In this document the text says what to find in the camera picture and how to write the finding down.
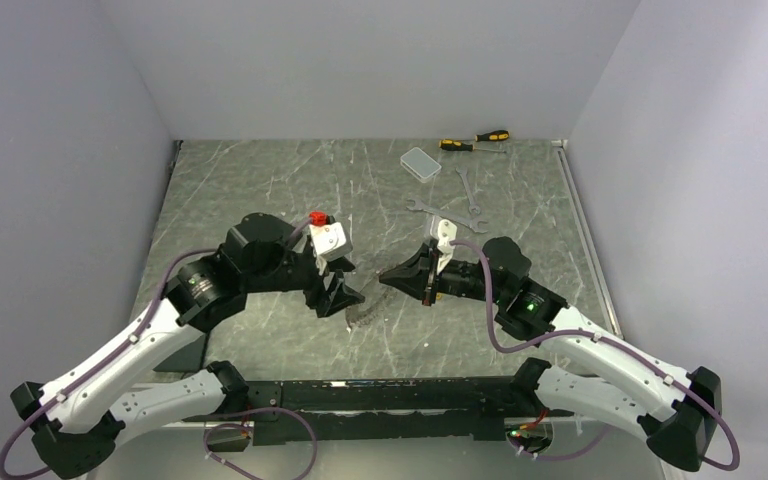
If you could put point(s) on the far yellow-black screwdriver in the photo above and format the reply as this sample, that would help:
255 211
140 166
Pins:
492 136

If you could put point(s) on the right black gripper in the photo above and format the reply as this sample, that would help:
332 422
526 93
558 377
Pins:
416 276

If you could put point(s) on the yellow-black screwdriver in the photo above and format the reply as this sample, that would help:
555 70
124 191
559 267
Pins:
492 136
459 146

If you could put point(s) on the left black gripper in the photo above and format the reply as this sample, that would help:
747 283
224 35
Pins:
338 295

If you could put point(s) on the small silver open-end wrench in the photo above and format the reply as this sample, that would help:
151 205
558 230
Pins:
473 207

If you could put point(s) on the large silver open-end wrench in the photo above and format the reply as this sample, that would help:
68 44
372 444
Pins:
476 224

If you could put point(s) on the near yellow-black screwdriver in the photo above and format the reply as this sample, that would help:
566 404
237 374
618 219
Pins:
459 146

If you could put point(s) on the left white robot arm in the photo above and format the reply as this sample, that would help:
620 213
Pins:
80 418

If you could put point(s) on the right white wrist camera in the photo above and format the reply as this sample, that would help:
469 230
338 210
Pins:
444 231

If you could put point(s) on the white rectangular network switch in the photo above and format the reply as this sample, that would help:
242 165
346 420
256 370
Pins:
420 165

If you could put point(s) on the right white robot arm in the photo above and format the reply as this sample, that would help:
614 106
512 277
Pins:
676 413

